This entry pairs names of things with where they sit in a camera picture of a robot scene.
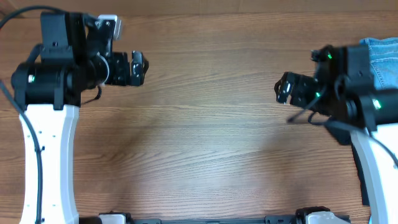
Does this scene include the light blue denim jeans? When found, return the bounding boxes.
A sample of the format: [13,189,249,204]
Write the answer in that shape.
[359,37,398,90]

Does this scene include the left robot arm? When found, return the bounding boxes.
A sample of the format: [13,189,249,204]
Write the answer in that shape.
[11,12,149,223]

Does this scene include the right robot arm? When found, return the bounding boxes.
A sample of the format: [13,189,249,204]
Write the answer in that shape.
[274,45,397,223]

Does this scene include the black t-shirt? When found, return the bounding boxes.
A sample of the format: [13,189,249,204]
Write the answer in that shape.
[326,126,370,207]

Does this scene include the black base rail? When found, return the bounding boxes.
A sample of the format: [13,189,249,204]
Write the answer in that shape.
[78,206,351,224]

